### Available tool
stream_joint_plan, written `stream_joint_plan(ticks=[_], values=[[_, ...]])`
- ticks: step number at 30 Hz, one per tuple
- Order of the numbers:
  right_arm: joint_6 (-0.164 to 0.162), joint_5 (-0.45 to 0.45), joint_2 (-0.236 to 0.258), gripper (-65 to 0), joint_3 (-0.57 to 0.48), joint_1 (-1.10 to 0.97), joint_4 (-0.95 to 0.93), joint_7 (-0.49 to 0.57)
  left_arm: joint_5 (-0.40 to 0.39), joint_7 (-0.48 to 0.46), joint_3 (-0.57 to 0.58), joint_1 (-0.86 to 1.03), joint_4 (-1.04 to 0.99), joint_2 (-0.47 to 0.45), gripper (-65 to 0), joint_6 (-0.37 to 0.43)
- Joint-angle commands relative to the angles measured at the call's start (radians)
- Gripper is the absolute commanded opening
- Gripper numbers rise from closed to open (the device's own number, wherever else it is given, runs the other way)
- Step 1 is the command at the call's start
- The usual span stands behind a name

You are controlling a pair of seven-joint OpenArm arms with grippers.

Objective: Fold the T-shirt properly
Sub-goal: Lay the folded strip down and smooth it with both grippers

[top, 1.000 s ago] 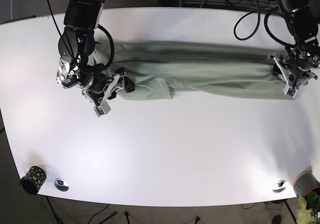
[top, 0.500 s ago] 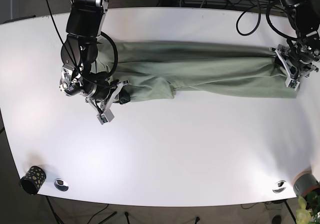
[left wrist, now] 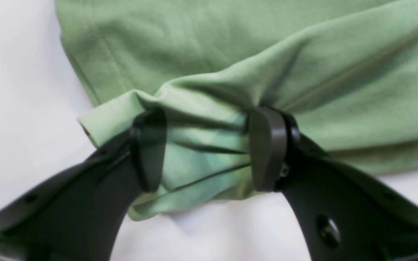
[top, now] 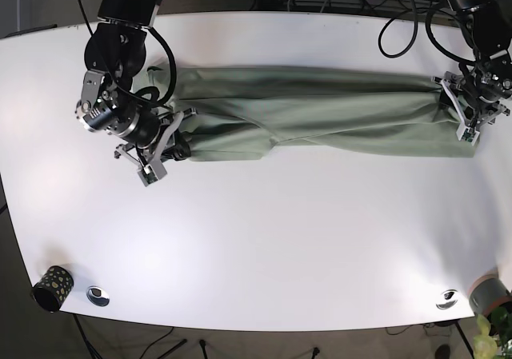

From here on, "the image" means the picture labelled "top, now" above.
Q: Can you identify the black gold spotted cup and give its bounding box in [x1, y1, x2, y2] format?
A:
[31, 265, 74, 313]

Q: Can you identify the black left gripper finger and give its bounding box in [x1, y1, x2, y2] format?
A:
[438, 93, 456, 112]

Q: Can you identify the green plant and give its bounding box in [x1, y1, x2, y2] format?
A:
[473, 306, 511, 359]

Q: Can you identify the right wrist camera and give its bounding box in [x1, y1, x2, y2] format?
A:
[138, 162, 167, 187]

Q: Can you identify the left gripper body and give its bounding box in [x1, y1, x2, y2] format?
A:
[431, 71, 510, 131]

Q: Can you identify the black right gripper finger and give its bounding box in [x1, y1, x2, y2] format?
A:
[166, 133, 191, 162]

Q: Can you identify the left brown shoe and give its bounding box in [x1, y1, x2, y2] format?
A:
[434, 344, 451, 359]

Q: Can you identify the right silver table grommet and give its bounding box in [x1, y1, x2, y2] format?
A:
[435, 289, 459, 310]

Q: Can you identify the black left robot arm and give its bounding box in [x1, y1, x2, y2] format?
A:
[446, 0, 511, 132]

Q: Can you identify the grey plant pot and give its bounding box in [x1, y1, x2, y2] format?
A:
[468, 274, 511, 317]

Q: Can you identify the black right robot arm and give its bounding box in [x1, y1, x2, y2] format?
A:
[75, 0, 193, 185]

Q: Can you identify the silver table grommet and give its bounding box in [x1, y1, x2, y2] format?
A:
[86, 286, 110, 307]
[435, 289, 459, 310]

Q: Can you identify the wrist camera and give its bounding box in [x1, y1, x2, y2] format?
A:
[138, 162, 167, 187]
[456, 123, 480, 146]

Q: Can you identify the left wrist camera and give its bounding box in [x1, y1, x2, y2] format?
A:
[456, 123, 480, 146]

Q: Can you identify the left silver table grommet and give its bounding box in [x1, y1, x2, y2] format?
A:
[86, 286, 110, 307]

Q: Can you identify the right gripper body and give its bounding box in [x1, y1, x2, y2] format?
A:
[114, 109, 197, 169]

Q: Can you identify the green T-shirt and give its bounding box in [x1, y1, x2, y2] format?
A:
[171, 66, 476, 162]

